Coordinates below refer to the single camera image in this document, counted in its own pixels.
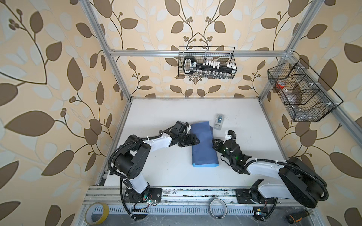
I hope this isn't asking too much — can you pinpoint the back wall wire basket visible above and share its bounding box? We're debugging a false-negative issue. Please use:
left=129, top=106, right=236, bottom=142
left=178, top=45, right=237, bottom=80

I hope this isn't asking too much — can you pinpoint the orange black screwdriver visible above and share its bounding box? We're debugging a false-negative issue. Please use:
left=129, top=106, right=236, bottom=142
left=286, top=210, right=310, bottom=224

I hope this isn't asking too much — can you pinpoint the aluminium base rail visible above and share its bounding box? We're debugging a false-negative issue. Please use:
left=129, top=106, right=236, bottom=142
left=83, top=186, right=314, bottom=205

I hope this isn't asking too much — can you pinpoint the blue wrapping paper sheet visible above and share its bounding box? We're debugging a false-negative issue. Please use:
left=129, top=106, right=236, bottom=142
left=190, top=121, right=219, bottom=168

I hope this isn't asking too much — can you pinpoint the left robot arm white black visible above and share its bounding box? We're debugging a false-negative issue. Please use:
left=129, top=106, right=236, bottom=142
left=107, top=121, right=200, bottom=194

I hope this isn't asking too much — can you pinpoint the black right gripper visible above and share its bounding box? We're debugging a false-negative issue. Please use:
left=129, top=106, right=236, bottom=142
left=212, top=138, right=235, bottom=165

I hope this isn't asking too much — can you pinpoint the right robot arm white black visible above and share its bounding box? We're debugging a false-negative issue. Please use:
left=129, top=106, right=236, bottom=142
left=212, top=133, right=329, bottom=209

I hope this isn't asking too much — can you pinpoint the black tool set in basket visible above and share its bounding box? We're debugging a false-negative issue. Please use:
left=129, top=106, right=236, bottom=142
left=181, top=56, right=237, bottom=75

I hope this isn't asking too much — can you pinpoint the wall wire basket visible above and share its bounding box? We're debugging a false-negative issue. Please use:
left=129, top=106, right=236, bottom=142
left=178, top=45, right=237, bottom=80
left=267, top=58, right=343, bottom=122

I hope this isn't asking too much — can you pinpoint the right wall wire basket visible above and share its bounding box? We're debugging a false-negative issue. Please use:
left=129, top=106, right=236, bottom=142
left=267, top=58, right=343, bottom=122

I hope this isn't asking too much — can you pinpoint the grey tape dispenser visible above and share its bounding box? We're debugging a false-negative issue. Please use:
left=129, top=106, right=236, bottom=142
left=214, top=114, right=224, bottom=131

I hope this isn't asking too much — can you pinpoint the yellow tape roll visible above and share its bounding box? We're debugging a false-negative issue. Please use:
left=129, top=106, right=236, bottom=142
left=84, top=202, right=110, bottom=226

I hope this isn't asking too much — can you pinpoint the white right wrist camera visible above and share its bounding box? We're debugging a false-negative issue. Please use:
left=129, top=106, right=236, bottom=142
left=224, top=130, right=235, bottom=141

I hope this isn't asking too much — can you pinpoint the grey ring on rail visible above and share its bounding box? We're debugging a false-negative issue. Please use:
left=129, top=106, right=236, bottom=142
left=209, top=198, right=228, bottom=219

